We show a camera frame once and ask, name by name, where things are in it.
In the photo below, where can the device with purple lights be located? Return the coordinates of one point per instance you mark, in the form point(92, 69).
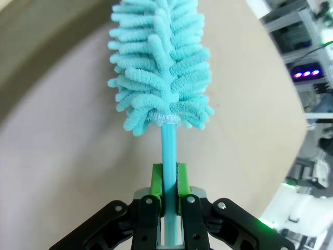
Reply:
point(307, 73)

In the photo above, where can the aluminium equipment rack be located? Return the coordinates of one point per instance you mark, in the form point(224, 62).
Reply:
point(291, 28)

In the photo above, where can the teal microfibre duster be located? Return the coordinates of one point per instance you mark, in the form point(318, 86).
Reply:
point(161, 65)

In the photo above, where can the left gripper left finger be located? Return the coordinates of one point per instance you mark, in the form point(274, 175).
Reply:
point(148, 221)

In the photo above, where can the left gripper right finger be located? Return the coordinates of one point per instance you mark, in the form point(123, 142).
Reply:
point(193, 221)

